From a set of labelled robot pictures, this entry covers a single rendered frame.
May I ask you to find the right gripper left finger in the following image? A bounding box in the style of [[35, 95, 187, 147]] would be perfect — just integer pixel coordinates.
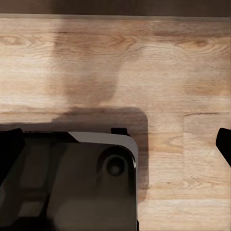
[[0, 128, 25, 186]]

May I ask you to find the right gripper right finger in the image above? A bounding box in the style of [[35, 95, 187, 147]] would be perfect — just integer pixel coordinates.
[[216, 128, 231, 167]]

